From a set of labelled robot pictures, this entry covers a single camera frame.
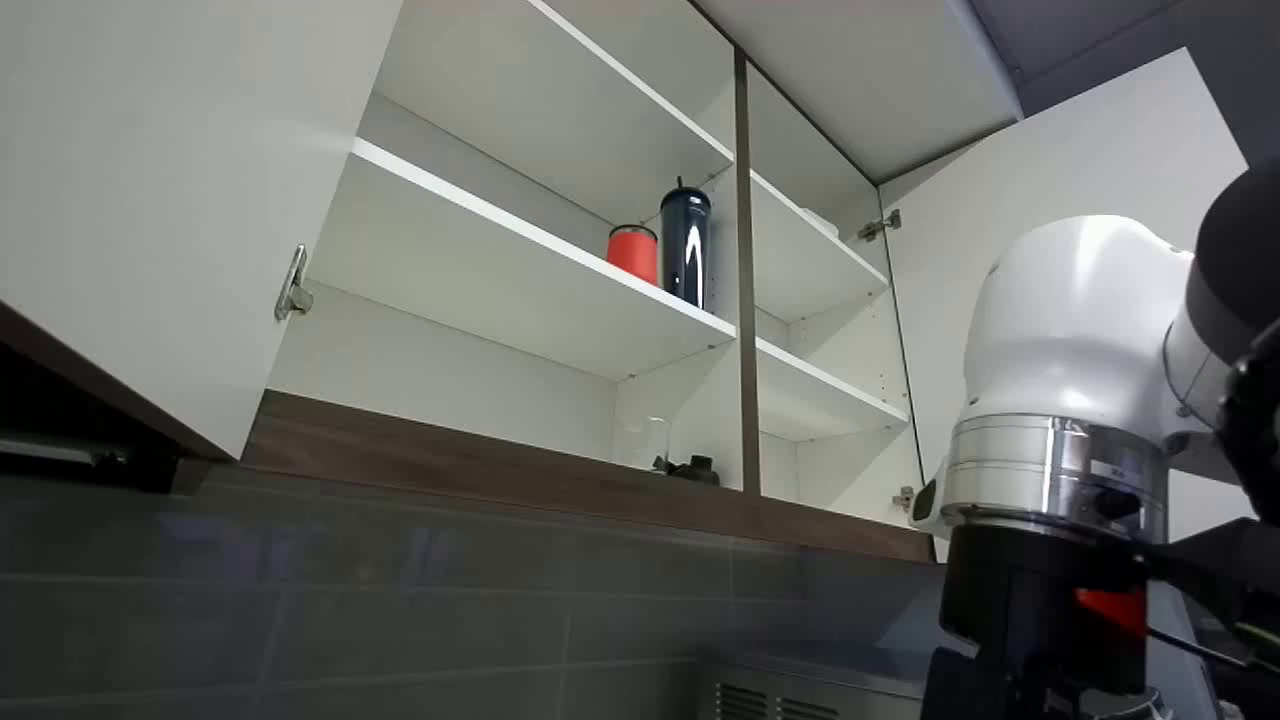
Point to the white cupboard door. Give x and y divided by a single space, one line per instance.
1041 174
162 186

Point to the grey cupboard divider post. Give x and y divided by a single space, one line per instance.
744 266

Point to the white wall cupboard carcass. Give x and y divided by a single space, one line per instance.
467 252

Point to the dark blue tumbler with lid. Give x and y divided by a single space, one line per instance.
686 244

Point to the red cup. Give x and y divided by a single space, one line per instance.
635 252

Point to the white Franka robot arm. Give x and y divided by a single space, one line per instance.
1064 306

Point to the small black object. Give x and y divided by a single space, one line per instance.
691 468

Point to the grey vented metal appliance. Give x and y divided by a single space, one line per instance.
802 684

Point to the metal door hinge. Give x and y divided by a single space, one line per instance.
882 225
904 498
292 286

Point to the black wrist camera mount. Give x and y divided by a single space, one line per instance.
1025 586

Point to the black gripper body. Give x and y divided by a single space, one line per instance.
1041 684

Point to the red gripper coupling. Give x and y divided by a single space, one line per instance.
1114 611

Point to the brown wooden cupboard trim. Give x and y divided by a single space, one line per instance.
467 461

